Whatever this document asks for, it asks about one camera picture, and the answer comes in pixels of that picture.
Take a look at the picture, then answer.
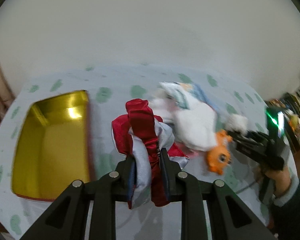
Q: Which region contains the white fluffy pompom ring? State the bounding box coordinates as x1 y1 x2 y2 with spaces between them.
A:
225 113 249 136

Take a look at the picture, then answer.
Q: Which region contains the orange squishy animal toy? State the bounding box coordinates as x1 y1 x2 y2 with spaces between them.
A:
206 129 232 175

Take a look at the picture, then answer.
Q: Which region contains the white knitted cloth pouch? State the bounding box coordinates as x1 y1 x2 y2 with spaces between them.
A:
149 97 217 152

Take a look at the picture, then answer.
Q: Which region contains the wet wipes packet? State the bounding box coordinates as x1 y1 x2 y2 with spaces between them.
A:
159 82 193 109

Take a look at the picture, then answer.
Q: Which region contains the red grey satin cloth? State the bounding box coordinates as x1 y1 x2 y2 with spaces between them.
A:
111 99 189 209

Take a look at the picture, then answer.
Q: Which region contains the light blue towel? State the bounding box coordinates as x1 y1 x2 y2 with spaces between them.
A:
190 83 223 114

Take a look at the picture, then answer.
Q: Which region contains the person right hand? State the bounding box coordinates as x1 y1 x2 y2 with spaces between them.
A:
265 166 291 198

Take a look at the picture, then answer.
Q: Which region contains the cluttered dark side shelf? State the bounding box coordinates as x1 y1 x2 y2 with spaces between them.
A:
265 86 300 154

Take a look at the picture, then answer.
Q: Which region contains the red gold toffee tin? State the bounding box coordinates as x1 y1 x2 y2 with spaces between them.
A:
11 90 95 202

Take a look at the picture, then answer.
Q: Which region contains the blue green cloud tablecloth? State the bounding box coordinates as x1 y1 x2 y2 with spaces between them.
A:
0 65 270 239

